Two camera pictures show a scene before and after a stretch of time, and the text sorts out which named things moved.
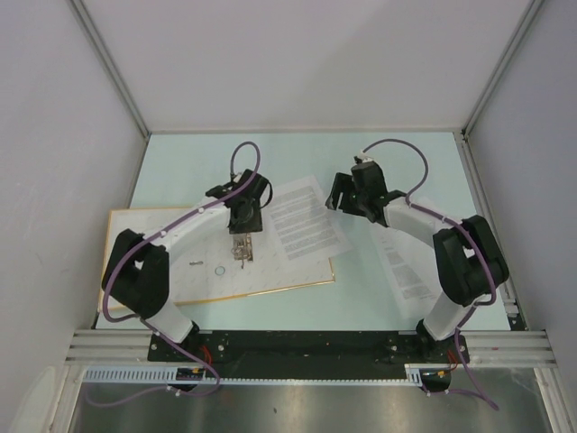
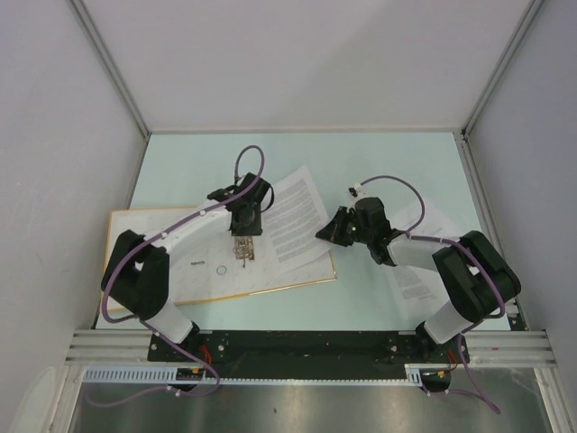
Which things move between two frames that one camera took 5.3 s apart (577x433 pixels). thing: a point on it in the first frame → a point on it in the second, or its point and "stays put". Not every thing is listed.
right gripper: (343, 183) → (333, 231)
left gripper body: (252, 222) stays put
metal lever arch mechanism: (242, 247) stays put
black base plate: (307, 354) stays put
